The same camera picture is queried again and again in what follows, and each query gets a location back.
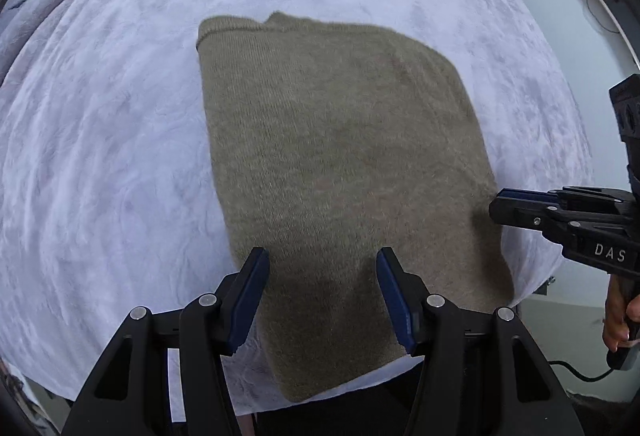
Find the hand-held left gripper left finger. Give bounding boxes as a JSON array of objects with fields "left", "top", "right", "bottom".
[{"left": 60, "top": 246, "right": 271, "bottom": 436}]

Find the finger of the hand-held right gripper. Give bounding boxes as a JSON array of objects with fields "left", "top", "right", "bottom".
[
  {"left": 489, "top": 195, "right": 583, "bottom": 242},
  {"left": 500, "top": 187, "right": 632, "bottom": 218}
]

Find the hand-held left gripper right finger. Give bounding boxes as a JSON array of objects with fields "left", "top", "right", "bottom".
[{"left": 376, "top": 246, "right": 583, "bottom": 436}]

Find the olive knit sweater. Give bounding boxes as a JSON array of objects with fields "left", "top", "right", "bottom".
[{"left": 196, "top": 11, "right": 516, "bottom": 403}]

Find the person's right hand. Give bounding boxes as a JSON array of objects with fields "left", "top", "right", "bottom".
[{"left": 602, "top": 273, "right": 640, "bottom": 352}]

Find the dark cloth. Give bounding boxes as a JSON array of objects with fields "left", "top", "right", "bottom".
[{"left": 250, "top": 356, "right": 426, "bottom": 436}]

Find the lavender plush blanket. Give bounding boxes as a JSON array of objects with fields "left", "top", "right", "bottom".
[{"left": 0, "top": 0, "right": 596, "bottom": 417}]

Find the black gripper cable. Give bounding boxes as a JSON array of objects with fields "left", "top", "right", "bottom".
[{"left": 547, "top": 358, "right": 617, "bottom": 383}]

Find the thin black wire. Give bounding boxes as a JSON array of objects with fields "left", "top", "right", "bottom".
[{"left": 584, "top": 0, "right": 622, "bottom": 35}]

